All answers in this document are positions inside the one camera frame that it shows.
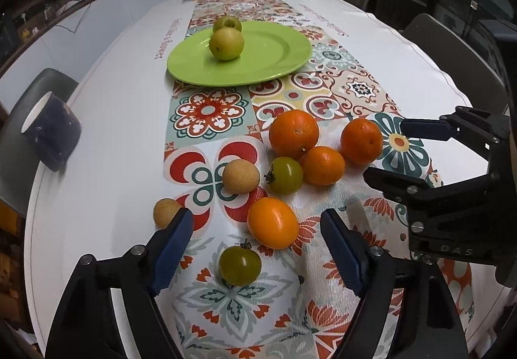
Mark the green plate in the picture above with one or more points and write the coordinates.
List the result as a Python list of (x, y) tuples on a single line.
[(266, 53)]

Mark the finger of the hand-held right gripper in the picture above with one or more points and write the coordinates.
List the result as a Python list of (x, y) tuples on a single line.
[(424, 129), (398, 183)]

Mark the patterned table runner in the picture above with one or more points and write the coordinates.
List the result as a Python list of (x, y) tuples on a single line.
[(208, 112)]

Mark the tan round fruit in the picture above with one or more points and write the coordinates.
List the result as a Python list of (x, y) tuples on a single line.
[(164, 212), (241, 176)]

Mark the large orange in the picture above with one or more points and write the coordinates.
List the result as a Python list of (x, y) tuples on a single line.
[(293, 134)]

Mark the white tablecloth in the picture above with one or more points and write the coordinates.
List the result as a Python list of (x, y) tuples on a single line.
[(117, 120)]

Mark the glossy yellow-orange persimmon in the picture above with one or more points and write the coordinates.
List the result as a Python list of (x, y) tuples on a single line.
[(272, 223)]

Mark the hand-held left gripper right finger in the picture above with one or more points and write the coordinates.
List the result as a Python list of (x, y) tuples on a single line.
[(343, 252)]

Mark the medium orange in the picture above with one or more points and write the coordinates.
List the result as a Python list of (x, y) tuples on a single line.
[(361, 140)]

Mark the small orange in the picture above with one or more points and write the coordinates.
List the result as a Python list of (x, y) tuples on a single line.
[(323, 165)]

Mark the green apple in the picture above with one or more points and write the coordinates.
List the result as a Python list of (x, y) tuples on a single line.
[(227, 22), (226, 44)]

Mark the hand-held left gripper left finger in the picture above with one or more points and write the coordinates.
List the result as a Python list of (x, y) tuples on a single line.
[(171, 252)]

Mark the green tomato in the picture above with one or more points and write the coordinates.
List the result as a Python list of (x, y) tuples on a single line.
[(286, 176), (239, 266)]

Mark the dark blue mug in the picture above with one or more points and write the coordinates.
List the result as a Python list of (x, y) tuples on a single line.
[(52, 132)]

